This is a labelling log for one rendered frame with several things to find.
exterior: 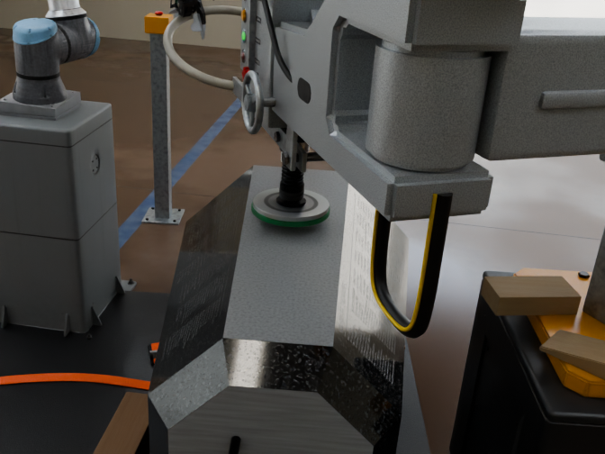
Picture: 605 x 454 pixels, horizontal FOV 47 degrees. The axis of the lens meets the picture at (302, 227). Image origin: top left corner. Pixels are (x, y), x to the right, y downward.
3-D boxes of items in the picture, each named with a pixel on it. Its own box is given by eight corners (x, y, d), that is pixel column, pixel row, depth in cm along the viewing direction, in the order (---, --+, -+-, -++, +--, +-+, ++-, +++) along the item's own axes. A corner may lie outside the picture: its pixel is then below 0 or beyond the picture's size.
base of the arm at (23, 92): (2, 99, 253) (-1, 73, 248) (31, 86, 269) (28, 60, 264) (50, 108, 250) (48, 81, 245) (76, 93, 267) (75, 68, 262)
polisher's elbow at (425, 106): (438, 135, 134) (454, 31, 126) (494, 170, 118) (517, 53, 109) (347, 140, 128) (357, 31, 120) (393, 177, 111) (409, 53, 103)
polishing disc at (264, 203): (326, 193, 205) (327, 189, 204) (330, 223, 185) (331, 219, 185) (254, 189, 204) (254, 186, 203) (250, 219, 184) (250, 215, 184)
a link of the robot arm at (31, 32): (5, 70, 251) (1, 21, 243) (41, 61, 265) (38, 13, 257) (38, 79, 246) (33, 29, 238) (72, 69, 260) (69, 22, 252)
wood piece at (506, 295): (558, 293, 172) (562, 276, 170) (577, 315, 163) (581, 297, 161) (481, 293, 170) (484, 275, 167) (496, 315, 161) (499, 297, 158)
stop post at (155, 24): (185, 210, 395) (183, 12, 349) (178, 225, 377) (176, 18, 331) (149, 208, 395) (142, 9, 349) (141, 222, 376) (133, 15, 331)
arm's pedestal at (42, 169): (-28, 329, 277) (-61, 122, 242) (33, 270, 322) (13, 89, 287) (93, 345, 273) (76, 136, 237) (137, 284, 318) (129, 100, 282)
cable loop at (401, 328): (429, 356, 128) (456, 195, 115) (412, 358, 127) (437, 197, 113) (377, 294, 147) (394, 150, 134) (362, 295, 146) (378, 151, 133)
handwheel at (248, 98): (293, 140, 165) (297, 77, 159) (253, 142, 162) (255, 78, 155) (275, 122, 178) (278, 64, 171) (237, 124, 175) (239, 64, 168)
